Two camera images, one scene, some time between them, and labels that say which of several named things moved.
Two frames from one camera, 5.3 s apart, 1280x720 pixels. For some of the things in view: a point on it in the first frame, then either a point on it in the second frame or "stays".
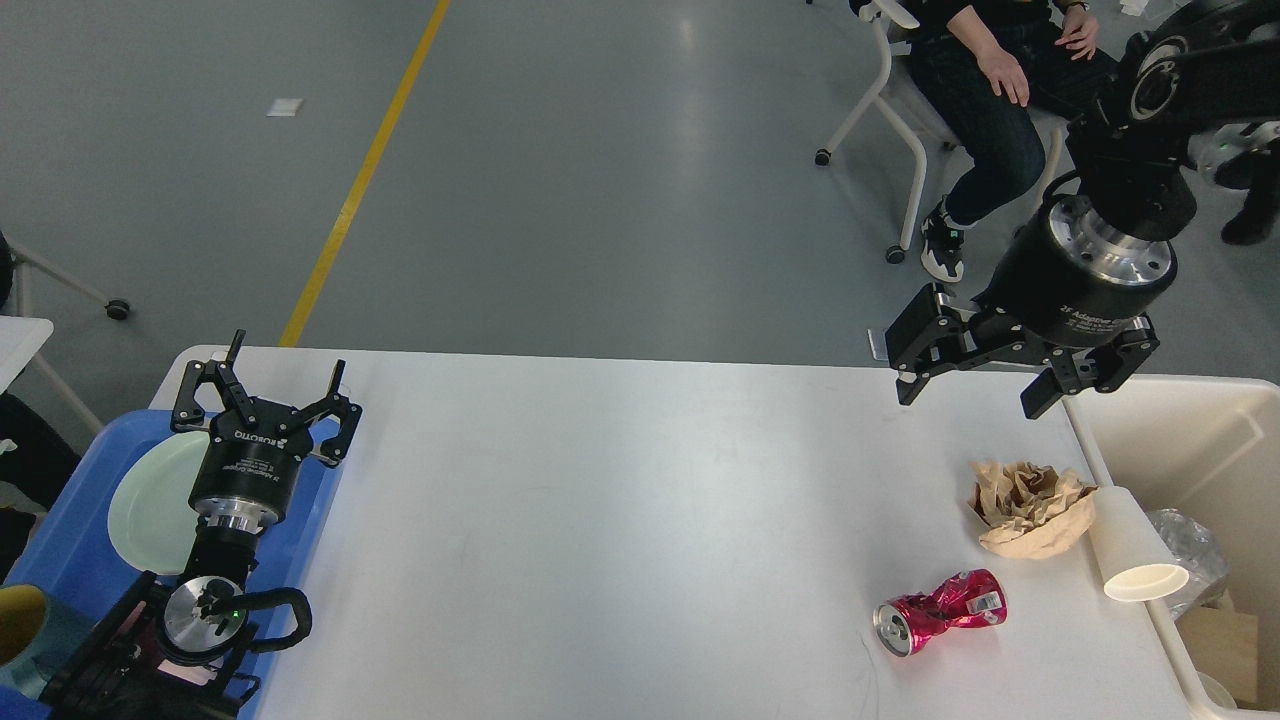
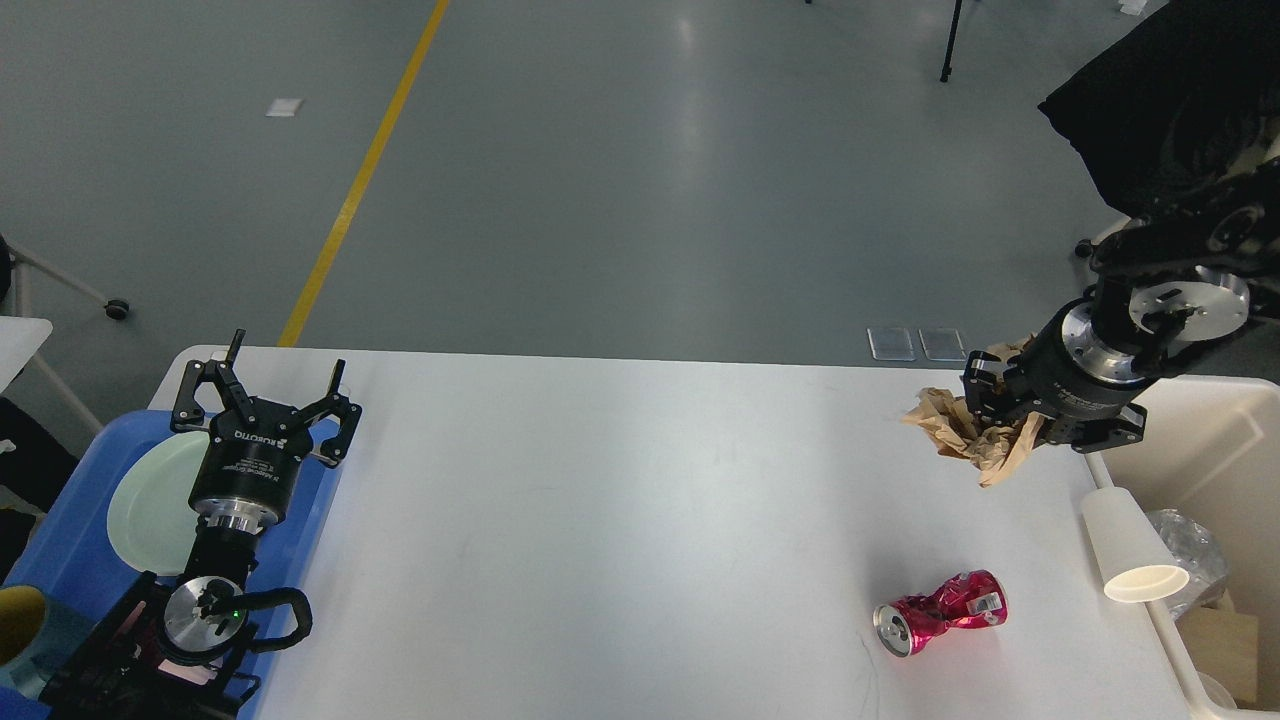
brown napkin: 1034,511 -> 990,450
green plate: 150,518 stays
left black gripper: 246,481 stays
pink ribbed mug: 198,675 stays
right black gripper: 1063,277 -> 1071,367
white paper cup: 1216,693 stays
